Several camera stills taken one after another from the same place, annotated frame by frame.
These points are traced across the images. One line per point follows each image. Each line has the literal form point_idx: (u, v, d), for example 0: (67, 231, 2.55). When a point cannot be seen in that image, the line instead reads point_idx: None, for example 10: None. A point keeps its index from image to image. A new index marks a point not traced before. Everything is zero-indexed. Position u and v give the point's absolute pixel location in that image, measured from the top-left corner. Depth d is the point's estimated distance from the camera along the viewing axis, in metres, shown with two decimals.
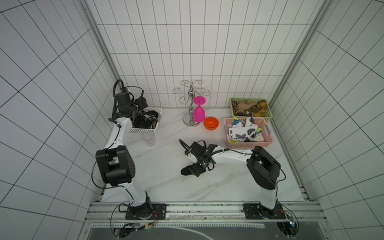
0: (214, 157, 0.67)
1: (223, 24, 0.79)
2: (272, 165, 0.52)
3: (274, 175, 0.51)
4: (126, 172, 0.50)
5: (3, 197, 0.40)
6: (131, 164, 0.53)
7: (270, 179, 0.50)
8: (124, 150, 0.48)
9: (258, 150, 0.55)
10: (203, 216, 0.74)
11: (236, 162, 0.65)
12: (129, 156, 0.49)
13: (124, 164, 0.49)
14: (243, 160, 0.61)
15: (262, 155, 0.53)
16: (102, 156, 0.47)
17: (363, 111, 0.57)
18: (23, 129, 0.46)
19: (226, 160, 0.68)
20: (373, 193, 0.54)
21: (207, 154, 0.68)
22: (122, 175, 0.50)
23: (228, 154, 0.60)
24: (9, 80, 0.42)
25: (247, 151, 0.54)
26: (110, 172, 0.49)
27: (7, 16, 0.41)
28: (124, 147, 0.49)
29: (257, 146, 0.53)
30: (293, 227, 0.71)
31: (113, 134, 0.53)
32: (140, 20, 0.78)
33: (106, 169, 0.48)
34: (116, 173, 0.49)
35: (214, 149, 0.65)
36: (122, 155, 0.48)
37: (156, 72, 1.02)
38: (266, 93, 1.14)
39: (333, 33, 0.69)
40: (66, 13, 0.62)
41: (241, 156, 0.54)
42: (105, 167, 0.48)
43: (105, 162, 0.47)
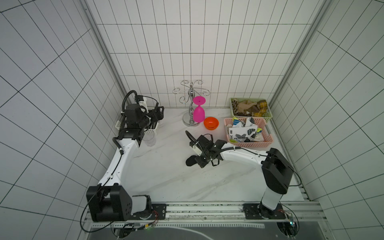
0: (223, 154, 0.64)
1: (223, 24, 0.79)
2: (287, 169, 0.50)
3: (287, 178, 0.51)
4: (118, 214, 0.42)
5: (3, 197, 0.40)
6: (126, 204, 0.45)
7: (283, 183, 0.48)
8: (117, 192, 0.40)
9: (275, 153, 0.50)
10: (203, 216, 0.74)
11: (247, 162, 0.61)
12: (125, 195, 0.45)
13: (116, 206, 0.41)
14: (257, 161, 0.50)
15: (280, 159, 0.50)
16: (93, 197, 0.40)
17: (363, 111, 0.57)
18: (24, 129, 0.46)
19: (235, 158, 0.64)
20: (373, 193, 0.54)
21: (216, 150, 0.65)
22: (114, 215, 0.42)
23: (240, 153, 0.56)
24: (9, 80, 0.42)
25: (262, 153, 0.51)
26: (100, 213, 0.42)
27: (7, 16, 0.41)
28: (119, 189, 0.41)
29: (273, 149, 0.50)
30: (293, 227, 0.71)
31: (112, 167, 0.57)
32: (140, 20, 0.77)
33: (96, 209, 0.41)
34: (107, 214, 0.42)
35: (223, 145, 0.62)
36: (115, 197, 0.40)
37: (156, 72, 1.02)
38: (266, 93, 1.14)
39: (333, 33, 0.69)
40: (65, 13, 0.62)
41: (255, 157, 0.51)
42: (96, 207, 0.41)
43: (96, 202, 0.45)
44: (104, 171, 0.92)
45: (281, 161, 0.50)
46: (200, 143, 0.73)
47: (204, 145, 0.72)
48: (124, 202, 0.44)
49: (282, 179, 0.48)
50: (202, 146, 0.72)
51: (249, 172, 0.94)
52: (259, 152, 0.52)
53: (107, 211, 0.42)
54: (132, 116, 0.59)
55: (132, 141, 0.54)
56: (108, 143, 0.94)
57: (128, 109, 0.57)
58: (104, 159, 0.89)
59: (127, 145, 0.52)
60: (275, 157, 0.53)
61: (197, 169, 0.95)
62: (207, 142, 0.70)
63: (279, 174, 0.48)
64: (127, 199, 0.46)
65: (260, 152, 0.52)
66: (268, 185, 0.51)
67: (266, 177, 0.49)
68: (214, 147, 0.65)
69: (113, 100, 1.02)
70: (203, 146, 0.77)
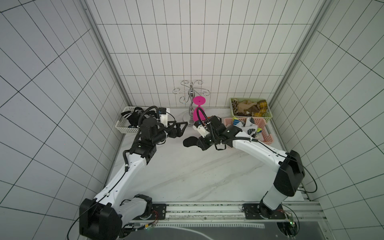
0: (236, 142, 0.59)
1: (223, 25, 0.79)
2: (300, 174, 0.49)
3: (298, 184, 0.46)
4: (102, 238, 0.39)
5: (3, 197, 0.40)
6: (114, 227, 0.43)
7: (293, 188, 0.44)
8: (107, 214, 0.39)
9: (294, 156, 0.47)
10: (203, 216, 0.74)
11: (260, 158, 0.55)
12: (116, 217, 0.43)
13: (103, 228, 0.39)
14: (274, 161, 0.47)
15: (297, 164, 0.48)
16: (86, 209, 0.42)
17: (363, 111, 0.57)
18: (23, 129, 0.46)
19: (247, 150, 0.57)
20: (373, 193, 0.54)
21: (228, 137, 0.61)
22: (97, 238, 0.40)
23: (257, 147, 0.52)
24: (9, 80, 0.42)
25: (280, 153, 0.48)
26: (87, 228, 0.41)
27: (7, 16, 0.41)
28: (109, 212, 0.39)
29: (294, 151, 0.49)
30: (293, 227, 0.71)
31: (114, 180, 0.45)
32: (140, 20, 0.77)
33: (84, 223, 0.40)
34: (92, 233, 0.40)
35: (237, 133, 0.58)
36: (104, 218, 0.38)
37: (156, 72, 1.02)
38: (266, 93, 1.14)
39: (333, 33, 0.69)
40: (65, 12, 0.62)
41: (273, 155, 0.48)
42: (85, 221, 0.40)
43: (87, 216, 0.42)
44: (104, 171, 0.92)
45: (298, 165, 0.48)
46: (212, 124, 0.67)
47: (216, 127, 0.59)
48: (112, 225, 0.42)
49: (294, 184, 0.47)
50: (212, 127, 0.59)
51: (249, 172, 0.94)
52: (277, 150, 0.49)
53: (93, 228, 0.41)
54: (147, 132, 0.57)
55: (141, 158, 0.53)
56: (108, 143, 0.94)
57: (143, 125, 0.56)
58: (104, 159, 0.89)
59: (134, 163, 0.51)
60: (293, 160, 0.49)
61: (197, 169, 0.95)
62: (219, 125, 0.65)
63: (292, 179, 0.48)
64: (118, 222, 0.45)
65: (279, 151, 0.49)
66: (275, 184, 0.50)
67: (277, 178, 0.47)
68: (226, 133, 0.60)
69: (113, 100, 1.02)
70: (214, 128, 0.70)
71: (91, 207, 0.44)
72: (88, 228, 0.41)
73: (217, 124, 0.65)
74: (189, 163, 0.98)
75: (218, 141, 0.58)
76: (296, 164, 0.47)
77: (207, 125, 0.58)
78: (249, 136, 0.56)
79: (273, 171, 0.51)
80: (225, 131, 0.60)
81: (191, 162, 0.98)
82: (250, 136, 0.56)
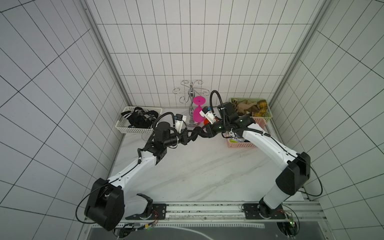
0: (247, 133, 0.57)
1: (223, 25, 0.79)
2: (304, 176, 0.49)
3: (300, 185, 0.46)
4: (105, 220, 0.40)
5: (3, 197, 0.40)
6: (117, 212, 0.45)
7: (294, 188, 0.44)
8: (117, 196, 0.42)
9: (304, 157, 0.46)
10: (203, 216, 0.74)
11: (266, 152, 0.52)
12: (121, 203, 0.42)
13: (109, 210, 0.40)
14: (283, 158, 0.46)
15: (306, 166, 0.47)
16: (98, 188, 0.45)
17: (363, 111, 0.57)
18: (24, 129, 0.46)
19: (257, 143, 0.54)
20: (373, 193, 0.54)
21: (239, 126, 0.58)
22: (100, 221, 0.41)
23: (267, 141, 0.51)
24: (9, 80, 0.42)
25: (291, 152, 0.47)
26: (94, 208, 0.42)
27: (6, 16, 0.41)
28: (118, 193, 0.42)
29: (305, 152, 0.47)
30: (293, 227, 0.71)
31: (127, 168, 0.49)
32: (140, 20, 0.77)
33: (93, 202, 0.43)
34: (96, 214, 0.42)
35: (250, 124, 0.57)
36: (112, 198, 0.40)
37: (156, 72, 1.02)
38: (266, 93, 1.14)
39: (333, 32, 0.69)
40: (65, 12, 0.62)
41: (282, 152, 0.48)
42: (93, 201, 0.44)
43: (96, 195, 0.45)
44: (104, 171, 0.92)
45: (306, 167, 0.47)
46: (226, 111, 0.64)
47: (229, 114, 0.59)
48: (117, 210, 0.44)
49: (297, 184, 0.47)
50: (225, 114, 0.66)
51: (249, 171, 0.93)
52: (288, 149, 0.48)
53: (98, 211, 0.42)
54: (160, 135, 0.61)
55: (152, 158, 0.57)
56: (108, 143, 0.94)
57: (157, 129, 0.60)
58: (104, 159, 0.89)
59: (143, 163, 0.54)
60: (302, 161, 0.45)
61: (197, 168, 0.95)
62: (232, 113, 0.63)
63: (298, 178, 0.48)
64: (121, 209, 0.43)
65: (290, 150, 0.48)
66: (277, 181, 0.50)
67: (282, 175, 0.47)
68: (239, 121, 0.58)
69: (113, 100, 1.02)
70: (227, 115, 0.67)
71: (102, 186, 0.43)
72: (93, 208, 0.42)
73: (230, 111, 0.63)
74: (189, 163, 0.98)
75: (228, 128, 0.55)
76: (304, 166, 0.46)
77: (221, 110, 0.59)
78: (262, 130, 0.54)
79: (279, 168, 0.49)
80: (237, 119, 0.59)
81: (191, 161, 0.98)
82: (263, 130, 0.54)
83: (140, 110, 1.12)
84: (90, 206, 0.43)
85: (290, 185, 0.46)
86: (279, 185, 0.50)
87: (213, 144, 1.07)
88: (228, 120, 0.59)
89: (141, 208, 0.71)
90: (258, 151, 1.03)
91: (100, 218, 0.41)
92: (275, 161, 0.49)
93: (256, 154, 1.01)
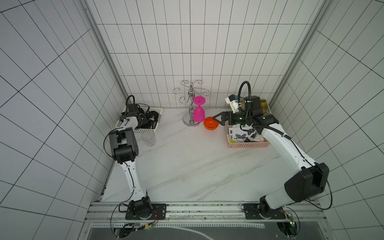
0: (266, 131, 0.55)
1: (223, 25, 0.79)
2: (317, 187, 0.46)
3: (310, 195, 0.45)
4: (132, 150, 0.61)
5: (3, 197, 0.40)
6: (136, 144, 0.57)
7: (302, 195, 0.45)
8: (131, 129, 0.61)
9: (323, 167, 0.43)
10: (203, 216, 0.74)
11: (280, 153, 0.51)
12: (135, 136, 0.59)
13: (131, 141, 0.61)
14: (297, 163, 0.45)
15: (322, 177, 0.44)
16: (112, 135, 0.60)
17: (363, 111, 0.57)
18: (23, 129, 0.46)
19: (269, 139, 0.55)
20: (373, 193, 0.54)
21: (261, 123, 0.57)
22: (128, 153, 0.61)
23: (286, 143, 0.49)
24: (9, 80, 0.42)
25: (308, 159, 0.45)
26: (118, 150, 0.60)
27: (6, 16, 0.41)
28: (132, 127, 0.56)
29: (324, 164, 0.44)
30: (293, 227, 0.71)
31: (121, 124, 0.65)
32: (140, 20, 0.78)
33: (115, 147, 0.60)
34: (123, 151, 0.60)
35: (272, 123, 0.55)
36: (130, 135, 0.61)
37: (156, 72, 1.02)
38: (266, 93, 1.15)
39: (333, 33, 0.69)
40: (66, 12, 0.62)
41: (298, 158, 0.46)
42: (114, 145, 0.60)
43: (114, 139, 0.60)
44: (104, 171, 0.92)
45: (321, 178, 0.44)
46: (252, 105, 0.63)
47: (254, 109, 0.61)
48: (135, 141, 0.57)
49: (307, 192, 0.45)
50: (250, 107, 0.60)
51: (249, 172, 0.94)
52: (306, 156, 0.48)
53: (123, 149, 0.60)
54: (132, 107, 0.87)
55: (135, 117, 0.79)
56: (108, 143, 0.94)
57: None
58: (104, 160, 0.89)
59: (130, 121, 0.71)
60: (319, 172, 0.43)
61: (197, 169, 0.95)
62: (257, 108, 0.61)
63: (308, 187, 0.46)
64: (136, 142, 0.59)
65: (308, 157, 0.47)
66: (288, 185, 0.47)
67: (292, 181, 0.45)
68: (261, 119, 0.57)
69: (113, 100, 1.02)
70: (251, 109, 0.66)
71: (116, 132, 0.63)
72: (118, 149, 0.60)
73: (256, 106, 0.61)
74: (190, 163, 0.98)
75: (249, 122, 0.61)
76: (319, 176, 0.43)
77: (246, 103, 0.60)
78: (283, 132, 0.53)
79: (292, 172, 0.44)
80: (260, 116, 0.58)
81: (191, 162, 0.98)
82: (283, 132, 0.53)
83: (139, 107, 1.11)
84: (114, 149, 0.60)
85: (298, 191, 0.44)
86: (288, 188, 0.47)
87: (213, 144, 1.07)
88: (251, 114, 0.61)
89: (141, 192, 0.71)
90: (258, 150, 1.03)
91: (128, 150, 0.60)
92: (289, 166, 0.47)
93: (256, 154, 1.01)
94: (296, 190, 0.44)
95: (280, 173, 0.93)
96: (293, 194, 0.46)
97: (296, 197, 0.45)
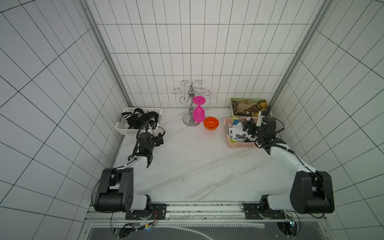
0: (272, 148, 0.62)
1: (223, 25, 0.79)
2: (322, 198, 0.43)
3: (316, 207, 0.43)
4: (121, 201, 0.43)
5: (3, 197, 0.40)
6: (129, 195, 0.48)
7: (306, 201, 0.44)
8: (129, 172, 0.48)
9: (324, 175, 0.44)
10: (202, 216, 0.74)
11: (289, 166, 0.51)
12: (132, 181, 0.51)
13: (124, 187, 0.44)
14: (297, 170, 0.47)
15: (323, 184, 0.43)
16: (107, 174, 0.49)
17: (363, 111, 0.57)
18: (24, 129, 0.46)
19: (276, 156, 0.60)
20: (373, 193, 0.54)
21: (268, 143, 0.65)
22: (115, 204, 0.43)
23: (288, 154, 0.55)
24: (10, 80, 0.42)
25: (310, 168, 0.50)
26: (105, 197, 0.43)
27: (6, 16, 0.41)
28: (130, 170, 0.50)
29: (327, 172, 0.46)
30: (293, 227, 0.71)
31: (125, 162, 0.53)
32: (140, 20, 0.78)
33: (104, 191, 0.45)
34: (110, 199, 0.43)
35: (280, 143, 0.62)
36: (125, 177, 0.46)
37: (156, 72, 1.02)
38: (266, 93, 1.14)
39: (333, 33, 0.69)
40: (66, 13, 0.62)
41: (300, 165, 0.49)
42: (104, 189, 0.44)
43: (107, 181, 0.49)
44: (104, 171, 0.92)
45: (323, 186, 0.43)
46: (267, 127, 0.69)
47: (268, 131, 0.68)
48: (129, 190, 0.47)
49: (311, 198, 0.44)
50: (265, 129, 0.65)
51: (249, 171, 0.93)
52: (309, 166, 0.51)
53: (110, 198, 0.43)
54: (145, 142, 0.72)
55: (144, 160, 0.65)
56: (108, 143, 0.94)
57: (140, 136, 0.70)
58: (104, 160, 0.89)
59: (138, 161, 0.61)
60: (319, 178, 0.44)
61: (197, 169, 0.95)
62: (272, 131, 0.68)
63: (309, 189, 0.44)
64: (131, 190, 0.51)
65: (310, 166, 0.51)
66: (293, 196, 0.45)
67: (295, 187, 0.44)
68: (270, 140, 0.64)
69: (114, 101, 1.02)
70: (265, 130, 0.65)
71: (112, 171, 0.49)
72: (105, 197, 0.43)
73: (271, 129, 0.67)
74: (190, 162, 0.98)
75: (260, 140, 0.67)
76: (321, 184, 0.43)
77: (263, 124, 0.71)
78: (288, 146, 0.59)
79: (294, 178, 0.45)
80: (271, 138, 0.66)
81: (191, 162, 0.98)
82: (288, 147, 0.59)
83: (143, 114, 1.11)
84: (102, 194, 0.44)
85: (301, 197, 0.43)
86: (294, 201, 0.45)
87: (213, 144, 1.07)
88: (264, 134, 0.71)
89: (141, 206, 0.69)
90: (258, 151, 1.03)
91: (116, 200, 0.43)
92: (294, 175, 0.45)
93: (256, 154, 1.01)
94: (298, 195, 0.43)
95: (280, 173, 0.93)
96: (296, 201, 0.44)
97: (300, 205, 0.43)
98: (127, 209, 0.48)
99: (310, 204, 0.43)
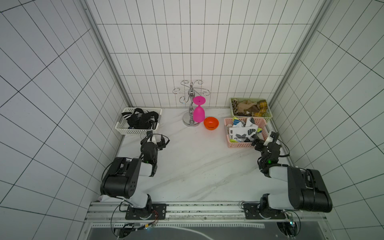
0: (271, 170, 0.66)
1: (223, 25, 0.79)
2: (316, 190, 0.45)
3: (313, 198, 0.44)
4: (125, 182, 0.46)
5: (3, 197, 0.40)
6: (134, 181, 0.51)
7: (301, 190, 0.45)
8: (138, 161, 0.53)
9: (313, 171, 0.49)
10: (203, 216, 0.74)
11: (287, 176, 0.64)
12: (138, 172, 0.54)
13: (131, 172, 0.48)
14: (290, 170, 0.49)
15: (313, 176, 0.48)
16: (118, 160, 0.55)
17: (363, 111, 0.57)
18: (23, 129, 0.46)
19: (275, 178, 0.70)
20: (373, 193, 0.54)
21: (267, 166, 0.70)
22: (118, 186, 0.45)
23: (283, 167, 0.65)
24: (9, 80, 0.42)
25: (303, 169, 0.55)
26: (112, 179, 0.46)
27: (6, 16, 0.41)
28: (138, 159, 0.53)
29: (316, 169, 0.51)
30: (293, 227, 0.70)
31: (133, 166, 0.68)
32: (140, 20, 0.77)
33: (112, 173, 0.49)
34: (116, 180, 0.46)
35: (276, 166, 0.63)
36: (134, 165, 0.50)
37: (156, 72, 1.02)
38: (266, 93, 1.14)
39: (333, 33, 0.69)
40: (66, 13, 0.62)
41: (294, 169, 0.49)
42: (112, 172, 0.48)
43: (116, 166, 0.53)
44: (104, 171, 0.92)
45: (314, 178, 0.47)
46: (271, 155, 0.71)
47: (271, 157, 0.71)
48: (134, 176, 0.51)
49: (306, 190, 0.46)
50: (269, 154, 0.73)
51: (249, 172, 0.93)
52: None
53: (115, 179, 0.46)
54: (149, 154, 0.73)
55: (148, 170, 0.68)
56: (108, 144, 0.94)
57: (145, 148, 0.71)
58: (104, 160, 0.89)
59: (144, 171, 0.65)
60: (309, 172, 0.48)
61: (197, 169, 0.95)
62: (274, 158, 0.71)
63: (300, 180, 0.51)
64: (135, 179, 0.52)
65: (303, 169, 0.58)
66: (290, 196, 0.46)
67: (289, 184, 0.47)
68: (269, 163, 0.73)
69: (114, 101, 1.02)
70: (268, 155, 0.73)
71: (122, 159, 0.54)
72: (111, 178, 0.46)
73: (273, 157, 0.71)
74: (190, 162, 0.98)
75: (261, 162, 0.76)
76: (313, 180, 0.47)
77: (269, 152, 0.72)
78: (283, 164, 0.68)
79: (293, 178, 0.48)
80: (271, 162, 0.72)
81: (191, 162, 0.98)
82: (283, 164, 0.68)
83: (143, 114, 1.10)
84: (110, 176, 0.47)
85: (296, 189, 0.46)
86: (292, 199, 0.45)
87: (213, 144, 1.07)
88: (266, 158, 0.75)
89: (141, 205, 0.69)
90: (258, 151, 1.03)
91: (120, 182, 0.46)
92: None
93: (256, 154, 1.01)
94: (294, 189, 0.45)
95: None
96: (293, 197, 0.44)
97: (297, 199, 0.44)
98: (129, 195, 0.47)
99: (307, 197, 0.44)
